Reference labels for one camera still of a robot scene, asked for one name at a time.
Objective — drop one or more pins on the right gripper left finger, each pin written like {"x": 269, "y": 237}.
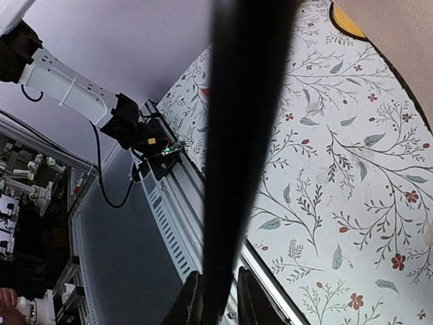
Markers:
{"x": 186, "y": 307}

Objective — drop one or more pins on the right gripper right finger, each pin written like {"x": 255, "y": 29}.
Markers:
{"x": 253, "y": 305}

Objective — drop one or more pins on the black tent pole one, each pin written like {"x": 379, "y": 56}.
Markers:
{"x": 250, "y": 41}

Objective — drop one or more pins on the beige pet tent fabric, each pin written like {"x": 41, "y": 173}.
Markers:
{"x": 402, "y": 31}

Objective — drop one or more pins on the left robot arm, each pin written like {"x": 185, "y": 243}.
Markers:
{"x": 25, "y": 61}

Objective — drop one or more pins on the pink pet bowl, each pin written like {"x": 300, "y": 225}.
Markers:
{"x": 205, "y": 93}

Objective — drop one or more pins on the person hand background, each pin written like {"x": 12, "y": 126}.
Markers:
{"x": 9, "y": 313}

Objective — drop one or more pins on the floral table cloth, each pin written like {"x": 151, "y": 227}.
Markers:
{"x": 346, "y": 194}

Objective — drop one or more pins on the yellow double bowl holder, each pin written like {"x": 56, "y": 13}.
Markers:
{"x": 344, "y": 24}

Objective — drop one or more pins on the front aluminium rail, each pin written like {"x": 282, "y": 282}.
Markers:
{"x": 134, "y": 259}

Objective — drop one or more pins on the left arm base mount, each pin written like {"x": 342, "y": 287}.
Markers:
{"x": 157, "y": 148}

